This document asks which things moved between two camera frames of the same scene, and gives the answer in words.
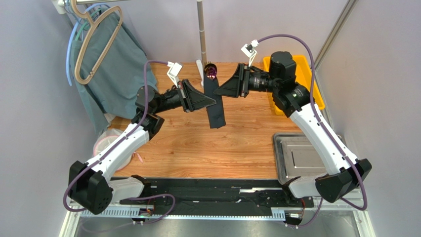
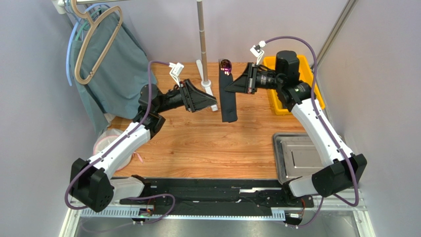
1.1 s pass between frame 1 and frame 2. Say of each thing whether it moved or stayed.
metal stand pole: stayed
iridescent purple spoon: moved
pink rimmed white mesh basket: stayed
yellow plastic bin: stayed
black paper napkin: moved
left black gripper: stayed
